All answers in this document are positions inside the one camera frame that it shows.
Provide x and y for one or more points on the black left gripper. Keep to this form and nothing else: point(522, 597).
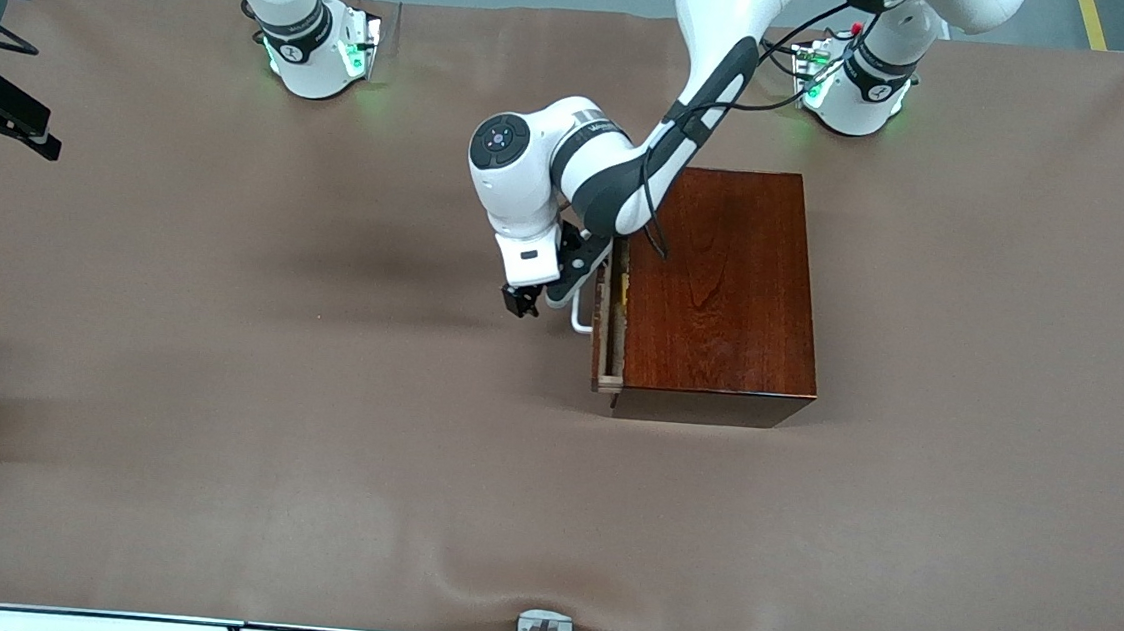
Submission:
point(521, 298)

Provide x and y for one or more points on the yellow block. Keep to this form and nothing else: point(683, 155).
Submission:
point(623, 288)

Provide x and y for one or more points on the light wood drawer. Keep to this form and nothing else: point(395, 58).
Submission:
point(609, 359)

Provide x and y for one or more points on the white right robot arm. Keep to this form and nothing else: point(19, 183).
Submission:
point(292, 44)

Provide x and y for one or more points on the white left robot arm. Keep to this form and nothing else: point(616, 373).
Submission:
point(594, 158)

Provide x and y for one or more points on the dark brown wooden cabinet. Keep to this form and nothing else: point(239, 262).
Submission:
point(732, 319)

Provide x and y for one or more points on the brown table cover cloth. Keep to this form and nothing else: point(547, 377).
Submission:
point(307, 496)

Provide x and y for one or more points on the green lit base connector box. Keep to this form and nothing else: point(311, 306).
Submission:
point(361, 44)
point(814, 75)

